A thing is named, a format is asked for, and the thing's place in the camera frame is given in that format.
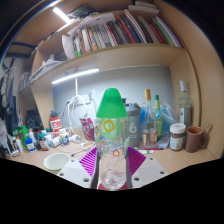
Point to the marker pen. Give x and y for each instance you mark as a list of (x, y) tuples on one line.
[(146, 151)]

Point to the small dark brown bottle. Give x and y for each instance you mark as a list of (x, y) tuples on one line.
[(43, 143)]

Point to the brown jar with white lid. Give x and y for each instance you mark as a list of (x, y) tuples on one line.
[(177, 138)]

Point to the black bag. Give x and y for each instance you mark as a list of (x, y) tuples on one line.
[(34, 120)]

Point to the slim green glass bottle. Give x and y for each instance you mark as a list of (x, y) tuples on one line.
[(158, 123)]

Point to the brown mug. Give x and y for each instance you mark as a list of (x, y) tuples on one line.
[(193, 140)]

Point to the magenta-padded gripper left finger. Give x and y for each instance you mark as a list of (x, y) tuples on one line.
[(85, 163)]

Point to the green box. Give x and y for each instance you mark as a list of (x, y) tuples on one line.
[(22, 133)]

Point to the grey shaker bottle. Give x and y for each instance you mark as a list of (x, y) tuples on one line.
[(134, 126)]

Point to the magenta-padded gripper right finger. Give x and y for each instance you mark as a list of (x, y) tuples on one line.
[(137, 163)]

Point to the red and white can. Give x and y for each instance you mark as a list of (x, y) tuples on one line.
[(55, 125)]

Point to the blue plastic bag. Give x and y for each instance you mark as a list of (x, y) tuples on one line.
[(170, 115)]

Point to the long white light bar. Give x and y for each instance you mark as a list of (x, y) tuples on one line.
[(75, 76)]

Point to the tall clear glass bottle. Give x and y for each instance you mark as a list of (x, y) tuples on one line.
[(185, 113)]

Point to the wooden shelf unit with books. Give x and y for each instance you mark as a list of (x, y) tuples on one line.
[(110, 56)]

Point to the short white light bar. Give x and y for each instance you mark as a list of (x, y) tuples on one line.
[(61, 15)]

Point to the white pill bottle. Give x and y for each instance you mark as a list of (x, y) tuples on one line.
[(64, 138)]

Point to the pink snack pouch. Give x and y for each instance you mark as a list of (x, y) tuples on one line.
[(88, 130)]

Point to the clear bottle with green cap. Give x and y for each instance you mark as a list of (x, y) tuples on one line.
[(111, 133)]

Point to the small white blue-labelled bottle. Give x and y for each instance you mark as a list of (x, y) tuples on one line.
[(30, 145)]

